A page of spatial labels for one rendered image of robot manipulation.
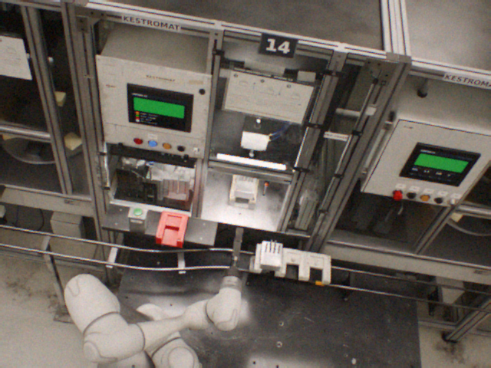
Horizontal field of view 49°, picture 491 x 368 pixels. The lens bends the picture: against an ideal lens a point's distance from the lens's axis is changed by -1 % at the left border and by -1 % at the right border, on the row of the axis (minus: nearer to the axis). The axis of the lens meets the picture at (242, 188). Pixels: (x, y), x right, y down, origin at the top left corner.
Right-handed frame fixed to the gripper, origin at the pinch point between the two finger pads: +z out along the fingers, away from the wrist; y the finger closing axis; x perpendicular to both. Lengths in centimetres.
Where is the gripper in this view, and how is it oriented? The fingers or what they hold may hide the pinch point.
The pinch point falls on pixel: (238, 238)
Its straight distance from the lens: 238.2
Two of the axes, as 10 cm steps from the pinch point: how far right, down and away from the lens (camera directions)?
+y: 1.3, -6.0, -7.9
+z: 1.2, -7.8, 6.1
